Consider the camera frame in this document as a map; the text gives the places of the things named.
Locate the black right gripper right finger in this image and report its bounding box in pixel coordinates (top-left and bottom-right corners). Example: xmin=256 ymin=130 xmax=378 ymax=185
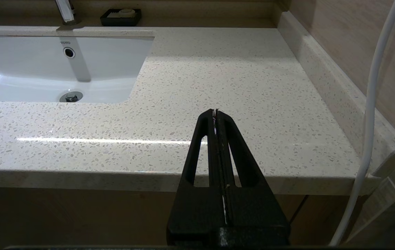
xmin=216 ymin=109 xmax=290 ymax=246

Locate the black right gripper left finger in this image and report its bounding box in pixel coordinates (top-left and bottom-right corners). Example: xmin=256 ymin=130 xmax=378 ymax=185
xmin=166 ymin=109 xmax=226 ymax=246

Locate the wooden vanity cabinet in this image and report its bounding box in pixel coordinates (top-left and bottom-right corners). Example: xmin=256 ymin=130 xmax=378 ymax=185
xmin=0 ymin=187 xmax=357 ymax=248

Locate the chrome sink drain plug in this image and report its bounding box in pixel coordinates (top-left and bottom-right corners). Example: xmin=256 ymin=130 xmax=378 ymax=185
xmin=59 ymin=91 xmax=83 ymax=103

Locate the black soap dish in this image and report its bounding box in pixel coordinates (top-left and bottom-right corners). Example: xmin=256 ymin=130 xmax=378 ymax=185
xmin=100 ymin=8 xmax=142 ymax=27

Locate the round beige soap bar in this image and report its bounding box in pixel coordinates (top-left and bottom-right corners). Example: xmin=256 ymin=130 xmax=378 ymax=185
xmin=107 ymin=8 xmax=137 ymax=18

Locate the white ceramic sink basin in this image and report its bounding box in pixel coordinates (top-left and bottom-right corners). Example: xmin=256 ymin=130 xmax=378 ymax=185
xmin=0 ymin=27 xmax=156 ymax=104

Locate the chrome basin faucet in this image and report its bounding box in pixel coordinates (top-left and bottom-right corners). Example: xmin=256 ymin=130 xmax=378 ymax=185
xmin=55 ymin=0 xmax=80 ymax=25

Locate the white right arm cable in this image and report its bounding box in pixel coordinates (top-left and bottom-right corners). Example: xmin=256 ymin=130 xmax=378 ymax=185
xmin=329 ymin=0 xmax=395 ymax=246

